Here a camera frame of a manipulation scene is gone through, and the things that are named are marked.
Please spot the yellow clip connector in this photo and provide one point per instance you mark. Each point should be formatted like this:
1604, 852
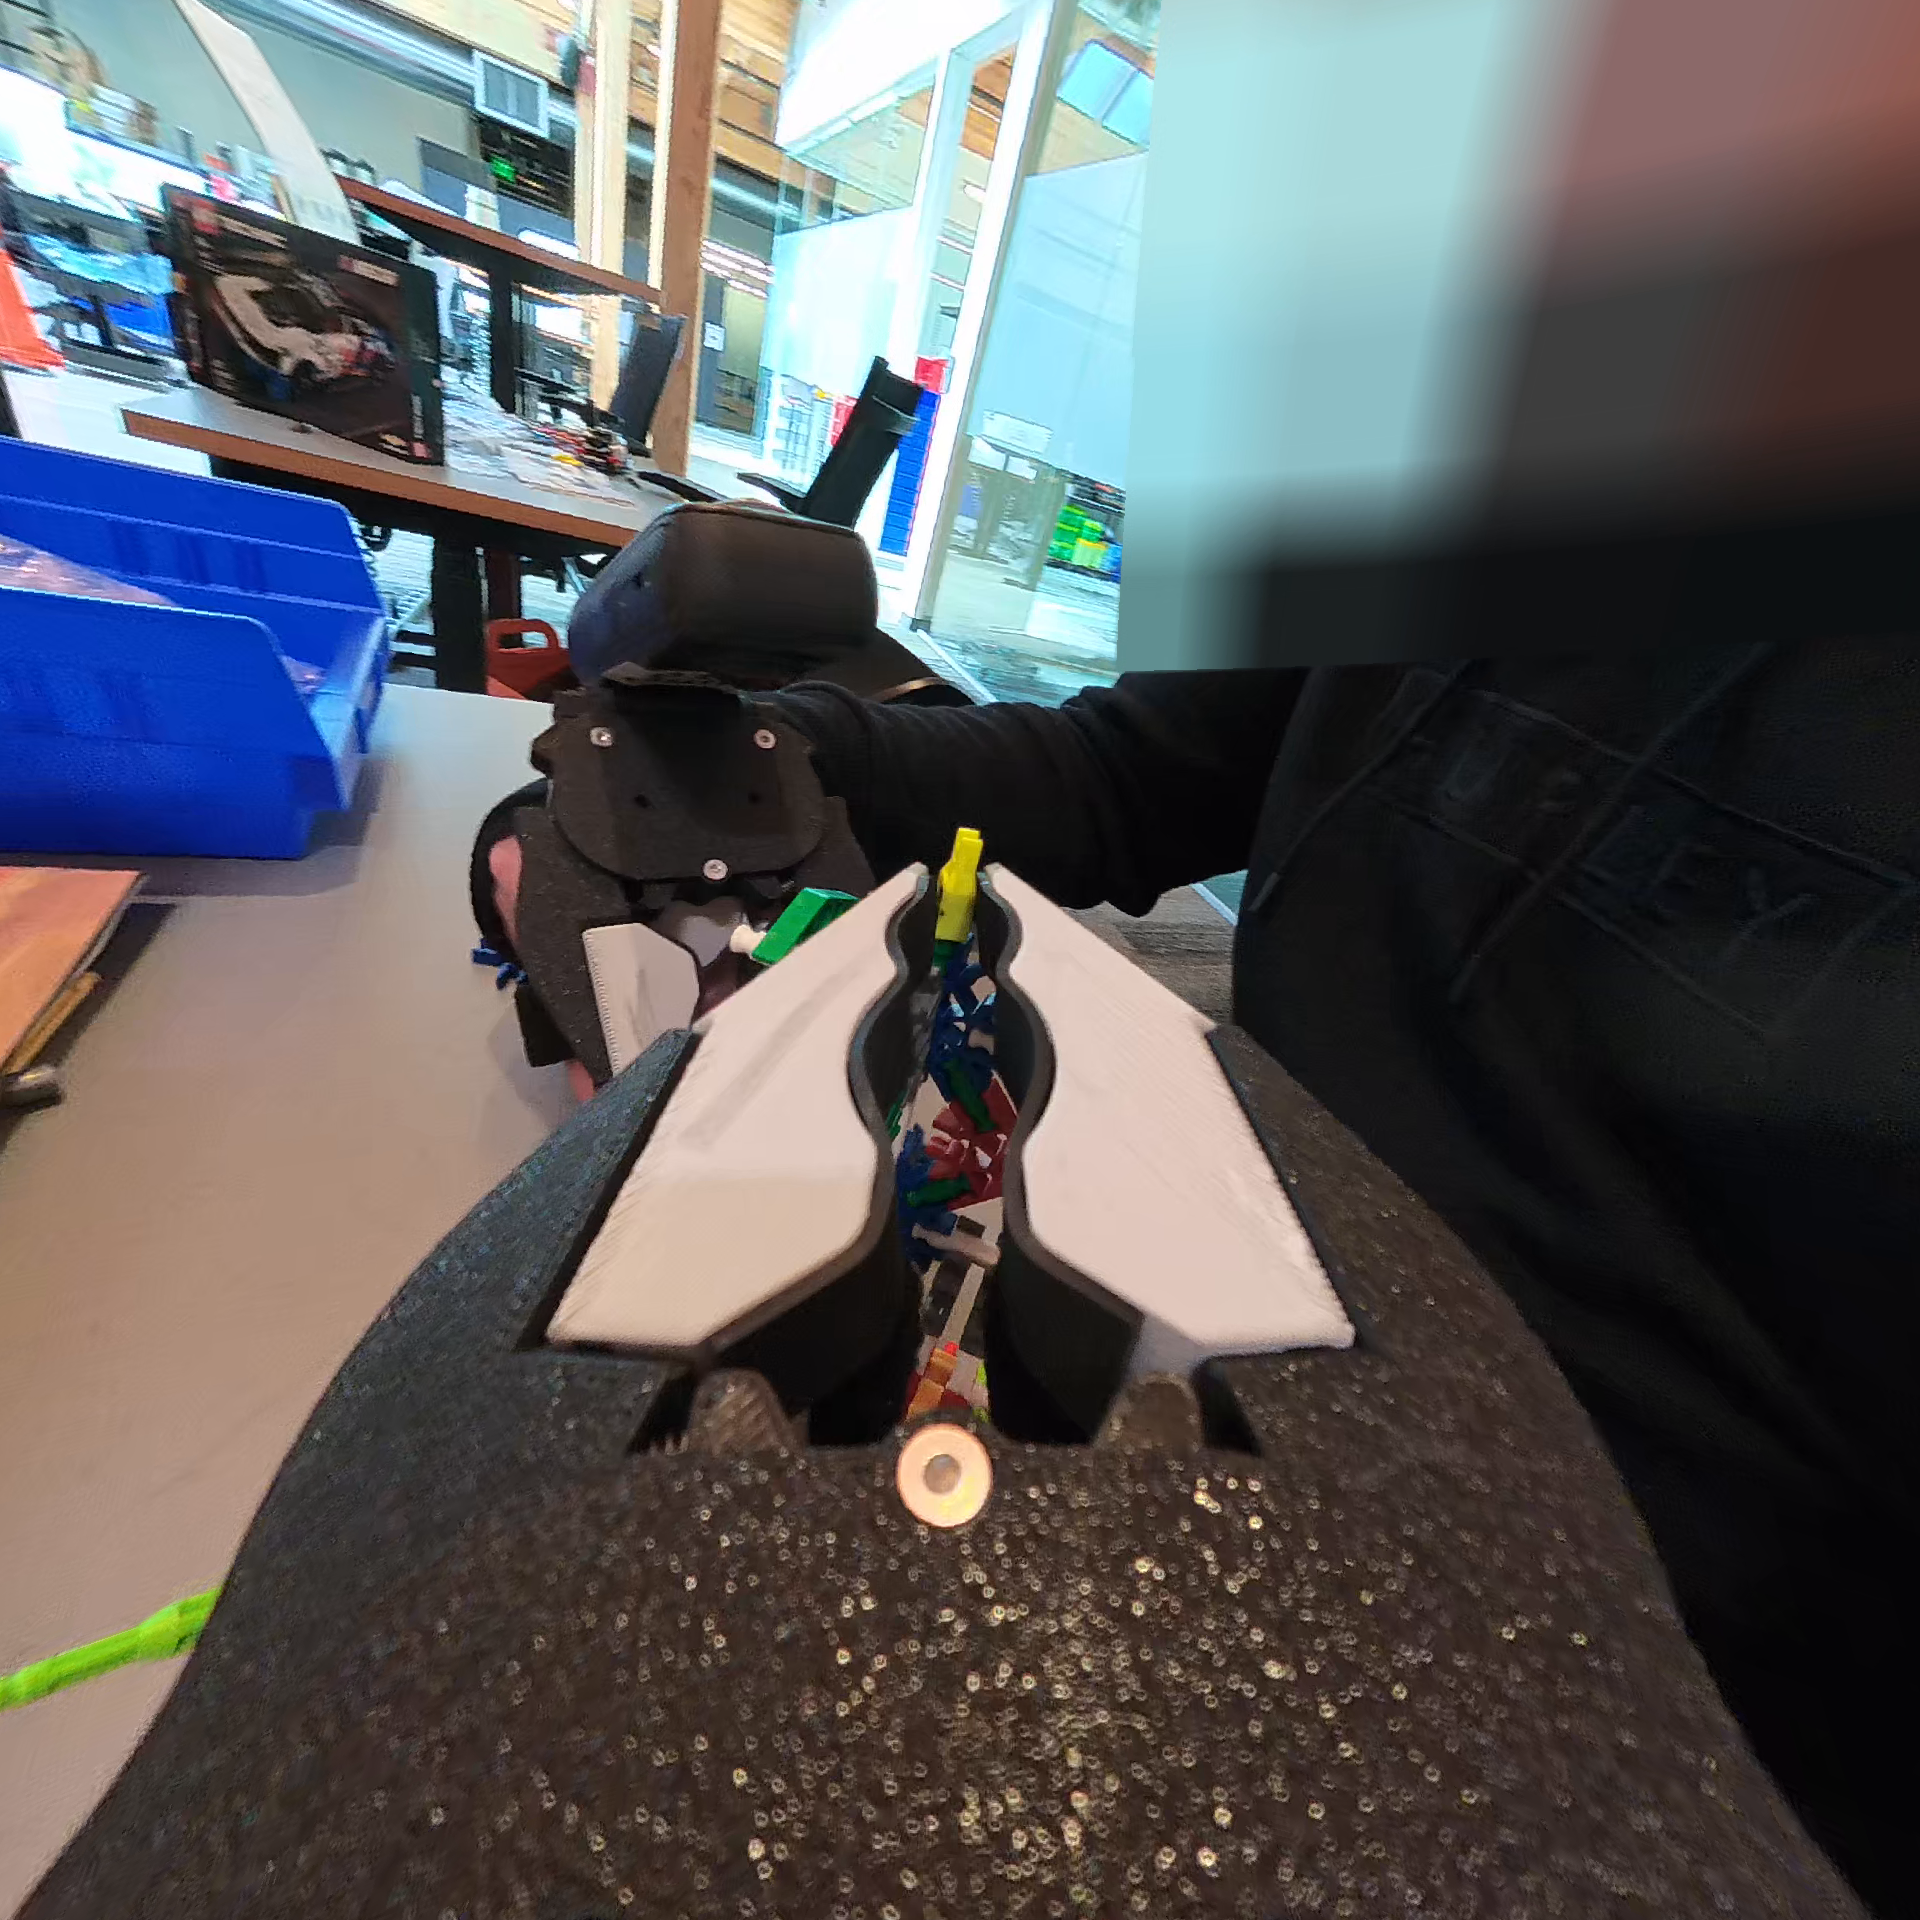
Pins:
960, 885

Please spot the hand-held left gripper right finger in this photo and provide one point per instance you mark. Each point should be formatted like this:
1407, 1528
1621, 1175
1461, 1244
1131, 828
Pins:
1185, 1185

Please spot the wooden post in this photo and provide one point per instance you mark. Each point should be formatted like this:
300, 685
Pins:
687, 225

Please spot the person's right forearm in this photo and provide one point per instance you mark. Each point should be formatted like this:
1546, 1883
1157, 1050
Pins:
1050, 764

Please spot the wood-edged desk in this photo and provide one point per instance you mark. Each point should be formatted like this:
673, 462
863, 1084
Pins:
375, 465

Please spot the black printed toy box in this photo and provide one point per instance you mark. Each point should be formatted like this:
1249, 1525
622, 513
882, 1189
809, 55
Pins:
300, 331

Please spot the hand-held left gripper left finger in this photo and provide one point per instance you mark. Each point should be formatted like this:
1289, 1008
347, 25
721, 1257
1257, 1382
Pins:
705, 1200

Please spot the dark standing desk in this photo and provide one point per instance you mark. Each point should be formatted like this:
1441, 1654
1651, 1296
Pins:
495, 255

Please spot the long tan rod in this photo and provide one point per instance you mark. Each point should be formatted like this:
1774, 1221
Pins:
53, 1021

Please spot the blue plastic bin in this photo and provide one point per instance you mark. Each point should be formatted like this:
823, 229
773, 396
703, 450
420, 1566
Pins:
151, 720

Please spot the black office chair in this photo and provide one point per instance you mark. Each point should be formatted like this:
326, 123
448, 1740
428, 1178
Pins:
644, 374
855, 450

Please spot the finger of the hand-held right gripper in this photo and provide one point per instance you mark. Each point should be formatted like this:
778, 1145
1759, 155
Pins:
639, 991

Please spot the person's right hand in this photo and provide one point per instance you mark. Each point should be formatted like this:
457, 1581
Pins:
511, 885

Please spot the multicoloured construction toy model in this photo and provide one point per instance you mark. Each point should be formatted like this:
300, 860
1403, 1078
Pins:
960, 1155

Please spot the K'nex instruction bag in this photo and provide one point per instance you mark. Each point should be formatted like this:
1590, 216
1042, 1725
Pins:
60, 930

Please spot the person's dark clothing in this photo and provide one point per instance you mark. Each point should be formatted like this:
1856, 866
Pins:
1574, 1050

